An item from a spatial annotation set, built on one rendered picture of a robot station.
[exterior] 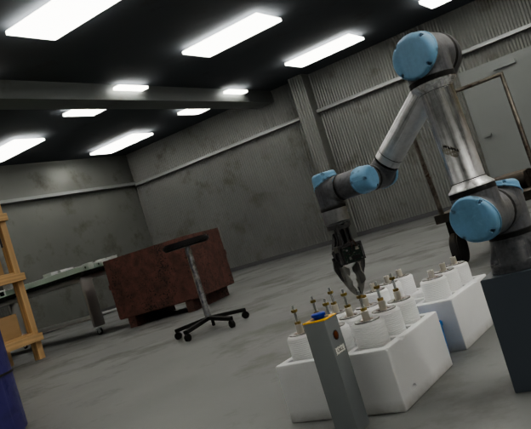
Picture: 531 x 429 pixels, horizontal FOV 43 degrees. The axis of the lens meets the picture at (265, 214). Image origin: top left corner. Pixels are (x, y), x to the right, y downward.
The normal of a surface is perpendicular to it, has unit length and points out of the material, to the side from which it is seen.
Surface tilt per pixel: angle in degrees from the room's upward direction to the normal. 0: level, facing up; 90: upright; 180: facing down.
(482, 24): 90
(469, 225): 98
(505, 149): 90
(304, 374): 90
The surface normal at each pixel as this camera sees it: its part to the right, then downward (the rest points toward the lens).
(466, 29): -0.51, 0.14
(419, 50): -0.67, 0.05
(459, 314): 0.77, -0.25
